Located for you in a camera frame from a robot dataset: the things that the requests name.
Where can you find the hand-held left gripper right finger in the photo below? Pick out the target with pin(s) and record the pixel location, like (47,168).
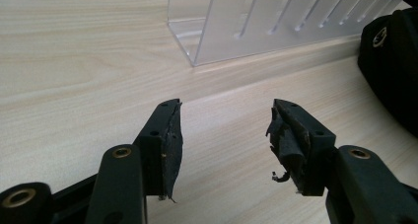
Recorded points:
(315,145)

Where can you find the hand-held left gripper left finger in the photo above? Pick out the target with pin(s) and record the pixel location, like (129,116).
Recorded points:
(157,145)

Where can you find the clear acrylic slotted rack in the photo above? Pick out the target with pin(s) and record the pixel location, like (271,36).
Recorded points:
(263,26)

